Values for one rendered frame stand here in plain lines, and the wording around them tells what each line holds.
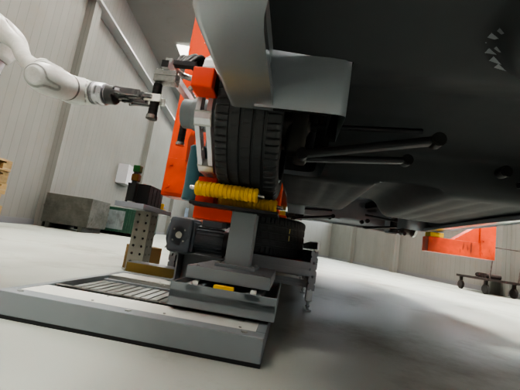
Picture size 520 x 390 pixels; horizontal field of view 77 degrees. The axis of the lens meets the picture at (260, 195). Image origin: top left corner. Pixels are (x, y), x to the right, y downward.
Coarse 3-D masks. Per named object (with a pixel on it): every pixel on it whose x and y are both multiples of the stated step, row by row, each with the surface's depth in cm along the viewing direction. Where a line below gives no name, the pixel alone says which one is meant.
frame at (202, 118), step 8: (208, 56) 123; (208, 64) 120; (200, 104) 117; (208, 104) 117; (200, 112) 117; (208, 112) 117; (200, 120) 117; (208, 120) 116; (200, 128) 121; (208, 128) 118; (200, 136) 122; (208, 136) 120; (200, 144) 123; (208, 144) 122; (200, 152) 125; (208, 152) 124; (200, 160) 127; (208, 160) 126; (200, 168) 129; (208, 168) 129; (208, 176) 140; (216, 176) 137
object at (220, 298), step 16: (176, 288) 110; (192, 288) 109; (208, 288) 109; (224, 288) 108; (240, 288) 132; (272, 288) 148; (176, 304) 109; (192, 304) 109; (208, 304) 108; (224, 304) 108; (240, 304) 107; (256, 304) 107; (272, 304) 106; (272, 320) 105
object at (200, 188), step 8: (200, 184) 125; (208, 184) 125; (216, 184) 126; (224, 184) 127; (200, 192) 126; (208, 192) 125; (216, 192) 125; (224, 192) 124; (232, 192) 124; (240, 192) 124; (248, 192) 124; (256, 192) 123; (248, 200) 125; (256, 200) 124
